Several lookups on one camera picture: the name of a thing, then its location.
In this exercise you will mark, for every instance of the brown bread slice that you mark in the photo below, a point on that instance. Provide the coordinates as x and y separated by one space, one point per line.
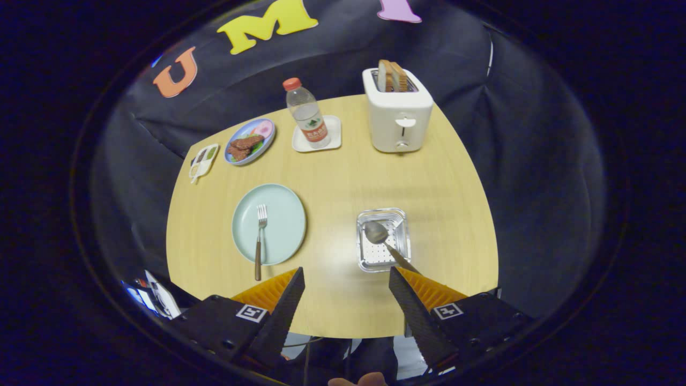
384 75
400 78

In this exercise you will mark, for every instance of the white toaster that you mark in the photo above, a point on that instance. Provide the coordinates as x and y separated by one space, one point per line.
386 128

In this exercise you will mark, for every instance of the brown meat pieces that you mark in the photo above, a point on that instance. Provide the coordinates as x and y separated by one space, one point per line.
244 145

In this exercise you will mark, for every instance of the white divided sauce dish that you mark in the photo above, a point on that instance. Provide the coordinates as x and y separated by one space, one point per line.
201 163

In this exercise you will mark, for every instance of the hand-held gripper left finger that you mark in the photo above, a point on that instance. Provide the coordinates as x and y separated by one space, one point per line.
281 321

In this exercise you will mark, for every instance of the clear water bottle red cap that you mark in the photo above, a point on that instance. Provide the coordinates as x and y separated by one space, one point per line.
308 115

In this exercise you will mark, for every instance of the person's dark clothing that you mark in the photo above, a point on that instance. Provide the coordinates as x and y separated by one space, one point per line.
370 356

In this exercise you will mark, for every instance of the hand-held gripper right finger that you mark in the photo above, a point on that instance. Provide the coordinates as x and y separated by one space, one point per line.
415 321

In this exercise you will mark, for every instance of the white square coaster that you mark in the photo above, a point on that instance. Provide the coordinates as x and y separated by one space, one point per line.
335 134

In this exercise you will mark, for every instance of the blue patterned plate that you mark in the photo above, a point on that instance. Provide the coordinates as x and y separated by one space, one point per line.
262 128

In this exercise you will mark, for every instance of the light green plate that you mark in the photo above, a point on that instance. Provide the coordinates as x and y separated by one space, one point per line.
284 225

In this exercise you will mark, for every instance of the black backdrop cloth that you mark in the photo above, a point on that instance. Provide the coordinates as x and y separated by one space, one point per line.
509 161

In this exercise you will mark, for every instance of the silver perforated tray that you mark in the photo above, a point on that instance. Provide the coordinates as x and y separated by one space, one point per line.
375 257

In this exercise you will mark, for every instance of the metal spoon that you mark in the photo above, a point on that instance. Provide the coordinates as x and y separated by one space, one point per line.
376 232

